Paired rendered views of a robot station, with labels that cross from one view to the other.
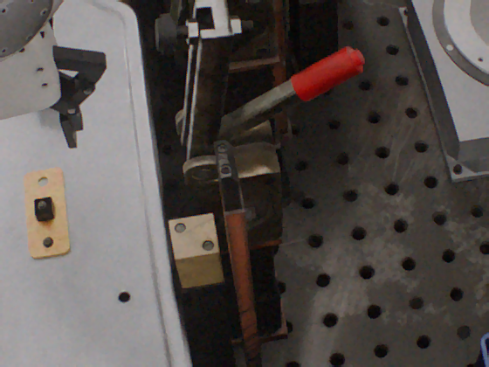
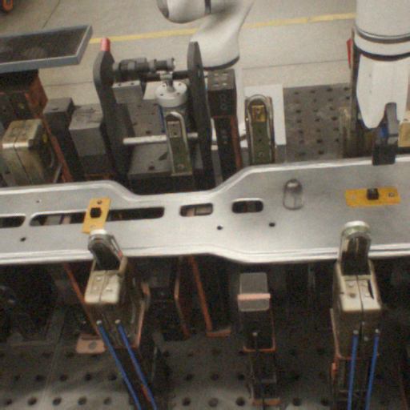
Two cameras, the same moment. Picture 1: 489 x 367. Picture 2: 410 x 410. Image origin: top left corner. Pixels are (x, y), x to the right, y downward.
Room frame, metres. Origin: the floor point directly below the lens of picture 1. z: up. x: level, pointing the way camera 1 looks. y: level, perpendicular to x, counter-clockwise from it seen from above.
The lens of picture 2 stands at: (0.53, 0.83, 1.63)
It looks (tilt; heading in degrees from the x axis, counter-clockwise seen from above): 43 degrees down; 285
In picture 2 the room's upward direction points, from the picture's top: 11 degrees counter-clockwise
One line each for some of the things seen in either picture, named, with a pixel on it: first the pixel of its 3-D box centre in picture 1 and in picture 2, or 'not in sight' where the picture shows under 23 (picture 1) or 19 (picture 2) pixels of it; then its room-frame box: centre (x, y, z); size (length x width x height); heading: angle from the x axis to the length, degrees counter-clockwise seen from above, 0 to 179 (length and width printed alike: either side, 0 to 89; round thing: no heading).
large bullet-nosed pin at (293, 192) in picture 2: not in sight; (293, 195); (0.55, 0.18, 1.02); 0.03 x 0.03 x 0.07
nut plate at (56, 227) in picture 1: (44, 209); (372, 194); (0.43, 0.17, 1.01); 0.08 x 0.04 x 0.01; 4
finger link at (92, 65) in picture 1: (53, 68); not in sight; (0.43, 0.12, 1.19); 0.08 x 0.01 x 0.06; 94
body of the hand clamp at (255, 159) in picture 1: (244, 248); (353, 186); (0.44, 0.01, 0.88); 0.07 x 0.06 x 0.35; 94
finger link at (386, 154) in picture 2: not in sight; (386, 150); (0.42, 0.23, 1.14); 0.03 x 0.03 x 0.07; 4
